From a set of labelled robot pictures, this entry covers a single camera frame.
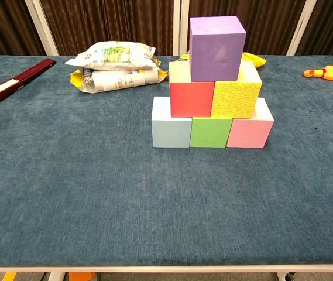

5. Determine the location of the purple cube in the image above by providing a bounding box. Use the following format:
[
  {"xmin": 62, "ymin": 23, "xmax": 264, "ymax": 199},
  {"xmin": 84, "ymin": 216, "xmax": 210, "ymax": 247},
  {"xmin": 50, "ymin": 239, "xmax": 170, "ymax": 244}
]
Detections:
[{"xmin": 188, "ymin": 16, "xmax": 247, "ymax": 83}]

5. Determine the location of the yellow cube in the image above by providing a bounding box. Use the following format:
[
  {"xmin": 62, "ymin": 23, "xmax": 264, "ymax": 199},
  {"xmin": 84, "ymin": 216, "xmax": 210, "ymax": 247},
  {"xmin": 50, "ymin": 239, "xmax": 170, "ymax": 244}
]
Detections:
[{"xmin": 211, "ymin": 60, "xmax": 263, "ymax": 119}]

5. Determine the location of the light blue cube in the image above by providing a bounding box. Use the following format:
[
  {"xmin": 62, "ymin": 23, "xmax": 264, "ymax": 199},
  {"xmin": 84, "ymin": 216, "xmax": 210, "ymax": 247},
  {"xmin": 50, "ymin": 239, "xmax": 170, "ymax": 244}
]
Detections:
[{"xmin": 151, "ymin": 96, "xmax": 193, "ymax": 148}]

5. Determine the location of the maroon and white long box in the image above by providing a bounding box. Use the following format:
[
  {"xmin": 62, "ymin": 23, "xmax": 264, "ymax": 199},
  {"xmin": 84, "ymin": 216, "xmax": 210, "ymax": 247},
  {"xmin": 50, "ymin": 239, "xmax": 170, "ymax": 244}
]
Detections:
[{"xmin": 0, "ymin": 58, "xmax": 57, "ymax": 115}]

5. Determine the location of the yellow-edged crumpled clear bag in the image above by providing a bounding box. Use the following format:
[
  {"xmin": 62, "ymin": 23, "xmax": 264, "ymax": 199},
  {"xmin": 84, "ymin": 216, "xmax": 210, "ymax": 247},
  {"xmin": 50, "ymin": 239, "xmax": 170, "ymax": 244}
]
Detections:
[{"xmin": 70, "ymin": 57, "xmax": 171, "ymax": 95}]

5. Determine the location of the orange rubber chicken toy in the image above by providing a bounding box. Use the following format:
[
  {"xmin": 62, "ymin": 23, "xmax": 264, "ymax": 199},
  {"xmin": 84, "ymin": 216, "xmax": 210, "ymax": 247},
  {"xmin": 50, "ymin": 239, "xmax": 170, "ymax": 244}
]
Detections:
[{"xmin": 301, "ymin": 61, "xmax": 333, "ymax": 81}]

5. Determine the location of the pink cube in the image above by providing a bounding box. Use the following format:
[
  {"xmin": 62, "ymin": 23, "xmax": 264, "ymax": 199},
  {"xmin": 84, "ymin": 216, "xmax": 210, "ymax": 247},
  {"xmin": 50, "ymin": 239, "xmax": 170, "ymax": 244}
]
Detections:
[{"xmin": 226, "ymin": 98, "xmax": 274, "ymax": 149}]

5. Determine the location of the yellow snack bag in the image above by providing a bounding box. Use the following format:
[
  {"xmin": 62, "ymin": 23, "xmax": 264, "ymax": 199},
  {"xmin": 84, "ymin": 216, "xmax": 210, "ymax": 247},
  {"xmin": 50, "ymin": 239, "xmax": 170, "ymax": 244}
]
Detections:
[{"xmin": 178, "ymin": 52, "xmax": 267, "ymax": 70}]

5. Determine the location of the white green-print snack bag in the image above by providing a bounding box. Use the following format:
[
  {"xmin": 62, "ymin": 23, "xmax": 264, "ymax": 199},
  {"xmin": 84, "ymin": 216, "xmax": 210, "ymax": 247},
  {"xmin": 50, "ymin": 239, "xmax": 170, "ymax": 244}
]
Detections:
[{"xmin": 64, "ymin": 41, "xmax": 157, "ymax": 71}]

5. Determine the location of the blue table cloth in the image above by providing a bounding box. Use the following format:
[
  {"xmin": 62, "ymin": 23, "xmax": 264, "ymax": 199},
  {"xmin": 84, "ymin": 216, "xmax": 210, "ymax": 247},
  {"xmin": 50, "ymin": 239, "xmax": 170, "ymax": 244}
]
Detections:
[{"xmin": 0, "ymin": 54, "xmax": 333, "ymax": 268}]

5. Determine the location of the orange object under table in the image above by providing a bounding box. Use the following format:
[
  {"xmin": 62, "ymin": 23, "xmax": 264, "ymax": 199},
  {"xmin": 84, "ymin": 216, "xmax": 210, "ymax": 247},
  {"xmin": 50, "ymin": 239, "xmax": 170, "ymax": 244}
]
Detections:
[{"xmin": 68, "ymin": 272, "xmax": 94, "ymax": 281}]

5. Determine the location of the red cube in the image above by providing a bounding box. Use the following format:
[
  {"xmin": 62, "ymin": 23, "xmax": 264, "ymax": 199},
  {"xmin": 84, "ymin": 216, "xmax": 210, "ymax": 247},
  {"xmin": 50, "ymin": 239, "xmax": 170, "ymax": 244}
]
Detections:
[{"xmin": 169, "ymin": 61, "xmax": 216, "ymax": 118}]

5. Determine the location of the green cube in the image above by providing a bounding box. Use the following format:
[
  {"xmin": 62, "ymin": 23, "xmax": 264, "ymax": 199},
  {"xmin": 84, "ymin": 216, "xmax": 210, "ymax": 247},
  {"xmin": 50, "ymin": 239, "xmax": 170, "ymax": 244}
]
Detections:
[{"xmin": 189, "ymin": 116, "xmax": 234, "ymax": 149}]

